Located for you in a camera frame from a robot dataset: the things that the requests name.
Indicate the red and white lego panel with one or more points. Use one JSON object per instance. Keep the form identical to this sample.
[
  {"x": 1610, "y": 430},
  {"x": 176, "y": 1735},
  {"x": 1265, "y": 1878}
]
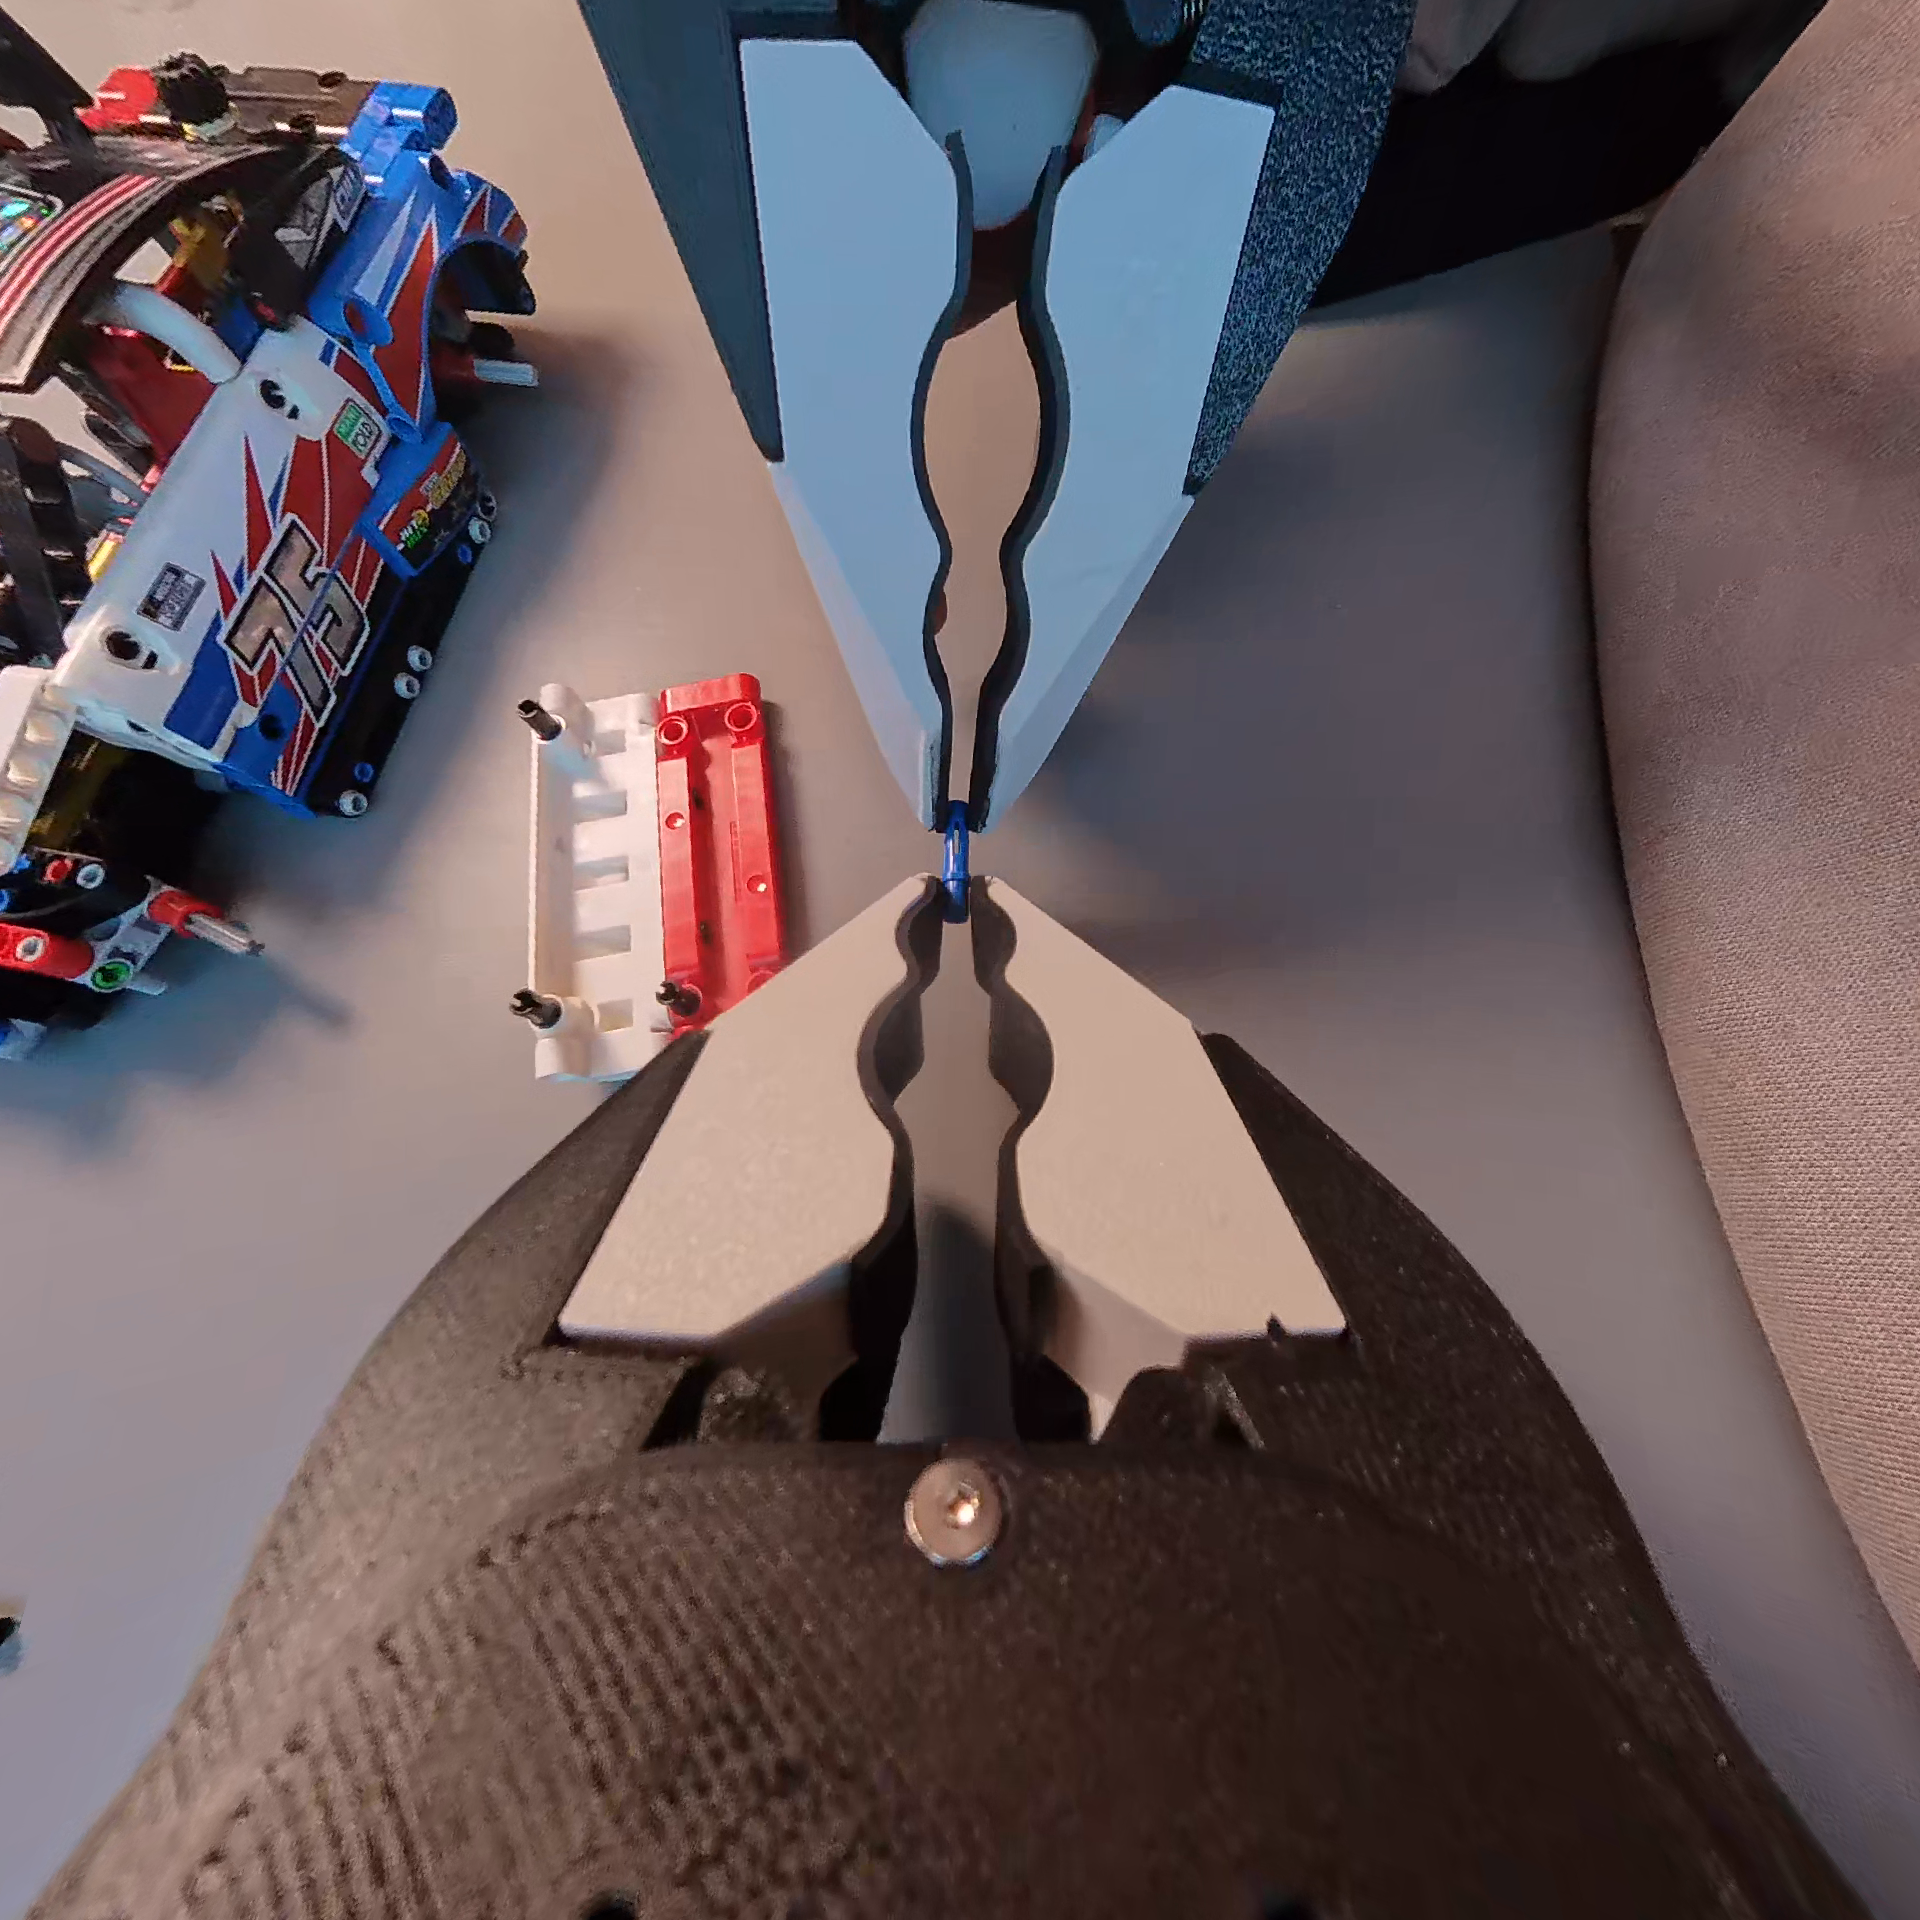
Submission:
[{"x": 721, "y": 839}]

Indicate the lego race car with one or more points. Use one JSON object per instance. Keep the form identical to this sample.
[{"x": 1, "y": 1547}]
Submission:
[{"x": 303, "y": 569}]

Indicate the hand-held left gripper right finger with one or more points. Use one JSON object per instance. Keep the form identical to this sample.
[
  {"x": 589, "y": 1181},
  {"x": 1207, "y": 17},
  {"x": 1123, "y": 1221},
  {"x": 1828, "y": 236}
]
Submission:
[{"x": 1169, "y": 1187}]

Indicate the blue lego pin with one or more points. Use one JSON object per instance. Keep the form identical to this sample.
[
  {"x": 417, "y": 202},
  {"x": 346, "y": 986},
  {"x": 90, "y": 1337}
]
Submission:
[{"x": 956, "y": 863}]

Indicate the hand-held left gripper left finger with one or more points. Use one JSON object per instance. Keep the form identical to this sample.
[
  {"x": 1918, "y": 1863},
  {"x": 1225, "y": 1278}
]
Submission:
[{"x": 750, "y": 1169}]

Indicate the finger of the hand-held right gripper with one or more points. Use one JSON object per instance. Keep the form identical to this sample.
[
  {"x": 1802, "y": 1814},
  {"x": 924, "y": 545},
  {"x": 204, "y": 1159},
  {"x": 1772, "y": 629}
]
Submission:
[
  {"x": 840, "y": 301},
  {"x": 1140, "y": 332}
]

